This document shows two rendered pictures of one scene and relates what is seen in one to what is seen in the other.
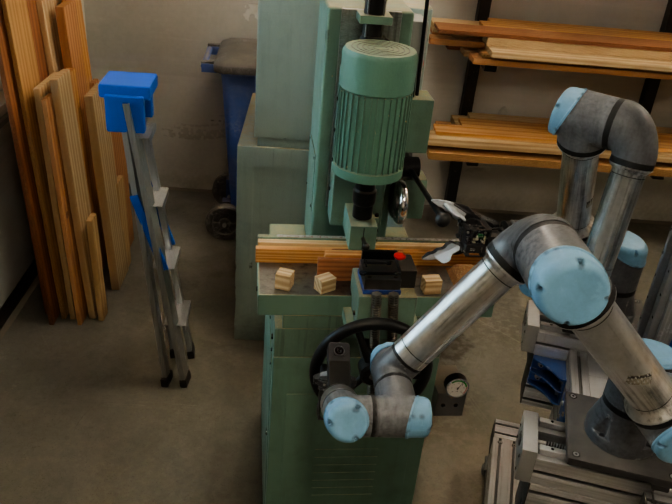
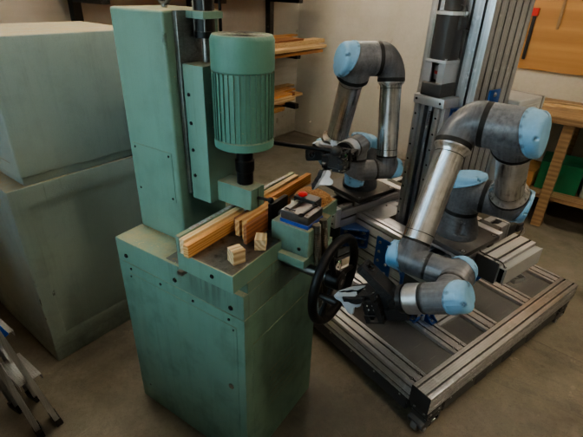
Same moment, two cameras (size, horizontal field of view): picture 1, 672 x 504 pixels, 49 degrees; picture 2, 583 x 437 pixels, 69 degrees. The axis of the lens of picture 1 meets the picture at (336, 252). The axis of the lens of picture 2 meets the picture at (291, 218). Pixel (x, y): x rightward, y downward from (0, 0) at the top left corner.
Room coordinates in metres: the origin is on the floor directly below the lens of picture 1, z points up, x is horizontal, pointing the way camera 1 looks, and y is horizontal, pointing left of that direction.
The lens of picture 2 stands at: (0.78, 0.78, 1.58)
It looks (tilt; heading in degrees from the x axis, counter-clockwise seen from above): 28 degrees down; 311
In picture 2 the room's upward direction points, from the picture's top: 2 degrees clockwise
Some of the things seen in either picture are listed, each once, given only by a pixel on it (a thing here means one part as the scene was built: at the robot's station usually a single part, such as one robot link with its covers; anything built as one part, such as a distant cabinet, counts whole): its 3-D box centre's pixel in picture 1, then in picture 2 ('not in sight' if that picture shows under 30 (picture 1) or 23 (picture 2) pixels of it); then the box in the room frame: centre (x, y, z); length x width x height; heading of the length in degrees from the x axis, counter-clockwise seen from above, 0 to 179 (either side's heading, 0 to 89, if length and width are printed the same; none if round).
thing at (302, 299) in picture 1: (374, 294); (278, 233); (1.60, -0.11, 0.87); 0.61 x 0.30 x 0.06; 98
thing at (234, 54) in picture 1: (266, 140); not in sight; (3.61, 0.41, 0.48); 0.64 x 0.54 x 0.97; 96
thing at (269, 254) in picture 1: (381, 256); (258, 208); (1.71, -0.12, 0.92); 0.67 x 0.02 x 0.04; 98
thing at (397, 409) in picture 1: (398, 410); (451, 274); (1.04, -0.14, 0.97); 0.11 x 0.11 x 0.08; 6
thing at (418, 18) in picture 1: (410, 47); not in sight; (2.04, -0.15, 1.40); 0.10 x 0.06 x 0.16; 8
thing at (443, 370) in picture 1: (445, 390); not in sight; (1.60, -0.34, 0.58); 0.12 x 0.08 x 0.08; 8
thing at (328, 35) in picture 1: (352, 131); (175, 127); (1.99, -0.01, 1.16); 0.22 x 0.22 x 0.72; 8
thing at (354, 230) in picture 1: (360, 228); (240, 193); (1.72, -0.06, 0.99); 0.14 x 0.07 x 0.09; 8
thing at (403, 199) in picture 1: (399, 202); not in sight; (1.84, -0.16, 1.02); 0.12 x 0.03 x 0.12; 8
